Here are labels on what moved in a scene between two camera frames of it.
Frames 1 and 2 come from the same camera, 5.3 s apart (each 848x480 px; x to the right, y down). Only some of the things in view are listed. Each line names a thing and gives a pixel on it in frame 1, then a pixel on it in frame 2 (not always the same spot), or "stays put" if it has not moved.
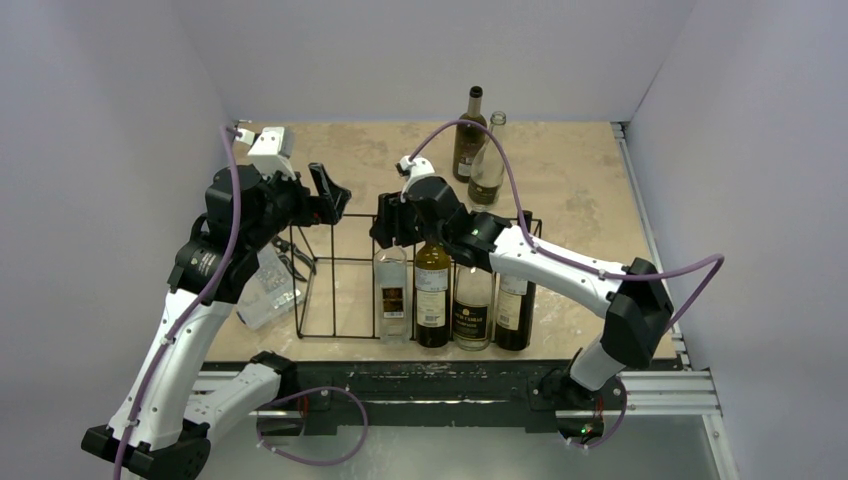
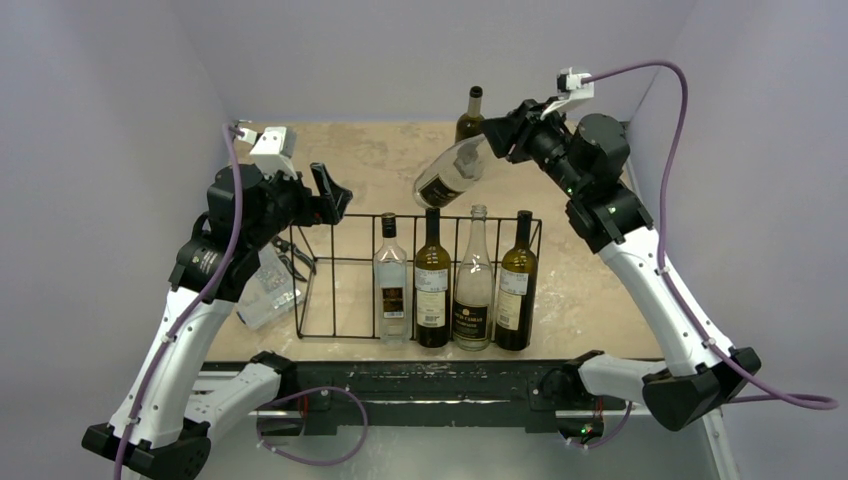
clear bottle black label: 472,308 stays put
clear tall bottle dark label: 487,172 -> 451,173
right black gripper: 395,216 -> 506,134
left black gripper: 325,207 stays put
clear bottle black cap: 391,288 stays put
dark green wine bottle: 515,306 stays put
